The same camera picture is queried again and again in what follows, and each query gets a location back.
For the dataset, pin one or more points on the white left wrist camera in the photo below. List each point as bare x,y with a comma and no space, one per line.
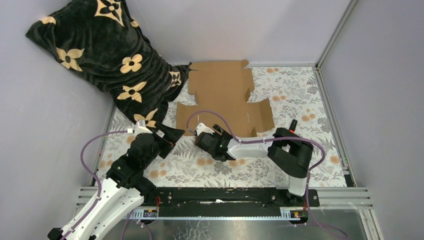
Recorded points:
140,128

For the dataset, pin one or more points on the aluminium frame rail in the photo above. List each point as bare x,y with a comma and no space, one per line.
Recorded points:
331,198

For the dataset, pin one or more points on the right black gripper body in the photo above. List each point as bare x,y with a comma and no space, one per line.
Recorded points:
215,134

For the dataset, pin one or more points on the brown cardboard box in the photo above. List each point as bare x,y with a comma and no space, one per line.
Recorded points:
222,90

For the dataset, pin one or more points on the black floral plush blanket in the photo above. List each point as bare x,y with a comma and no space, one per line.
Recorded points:
99,41

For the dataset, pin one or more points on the floral patterned table mat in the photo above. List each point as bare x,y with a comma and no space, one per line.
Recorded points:
293,94

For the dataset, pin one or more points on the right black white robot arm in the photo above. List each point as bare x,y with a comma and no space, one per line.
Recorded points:
293,157

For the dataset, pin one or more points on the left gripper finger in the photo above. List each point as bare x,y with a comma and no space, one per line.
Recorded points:
165,149
170,135

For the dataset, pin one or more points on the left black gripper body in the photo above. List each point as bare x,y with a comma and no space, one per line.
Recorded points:
156,152

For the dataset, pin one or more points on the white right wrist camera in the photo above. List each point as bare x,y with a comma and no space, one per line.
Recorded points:
200,128

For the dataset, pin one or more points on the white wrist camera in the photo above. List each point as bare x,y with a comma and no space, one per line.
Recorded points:
140,128
200,128

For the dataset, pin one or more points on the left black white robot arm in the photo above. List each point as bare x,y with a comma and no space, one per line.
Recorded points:
124,187

